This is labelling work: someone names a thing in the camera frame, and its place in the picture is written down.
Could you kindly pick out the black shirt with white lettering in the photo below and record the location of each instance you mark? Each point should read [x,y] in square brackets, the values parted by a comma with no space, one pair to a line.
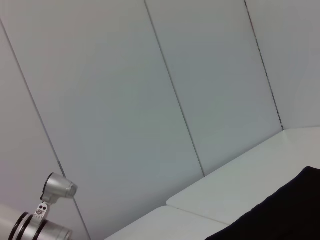
[287,212]

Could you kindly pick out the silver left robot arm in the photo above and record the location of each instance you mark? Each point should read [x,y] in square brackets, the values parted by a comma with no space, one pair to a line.
[45,230]

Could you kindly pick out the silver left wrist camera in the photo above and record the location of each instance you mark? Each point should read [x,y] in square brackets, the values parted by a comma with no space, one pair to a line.
[58,186]

